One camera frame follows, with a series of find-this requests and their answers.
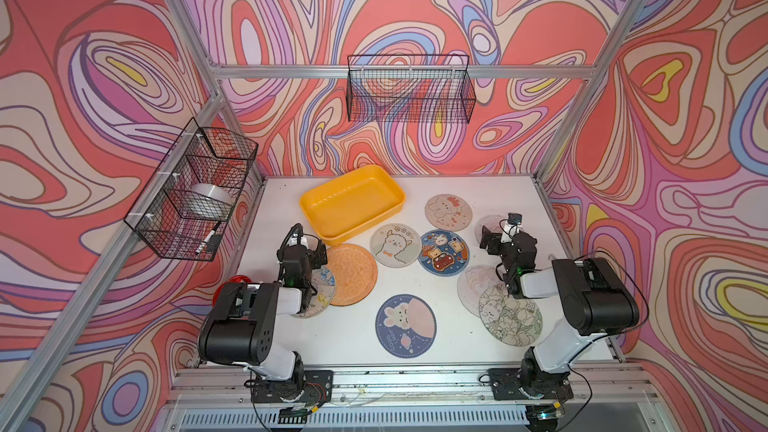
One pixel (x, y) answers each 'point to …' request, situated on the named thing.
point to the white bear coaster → (395, 245)
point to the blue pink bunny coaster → (406, 325)
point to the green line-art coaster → (513, 321)
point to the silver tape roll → (207, 200)
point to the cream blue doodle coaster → (324, 281)
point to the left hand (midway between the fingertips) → (307, 243)
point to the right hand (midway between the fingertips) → (498, 233)
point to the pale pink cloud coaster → (473, 281)
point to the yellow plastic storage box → (347, 205)
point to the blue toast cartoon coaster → (444, 252)
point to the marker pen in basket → (207, 238)
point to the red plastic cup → (230, 280)
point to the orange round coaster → (355, 274)
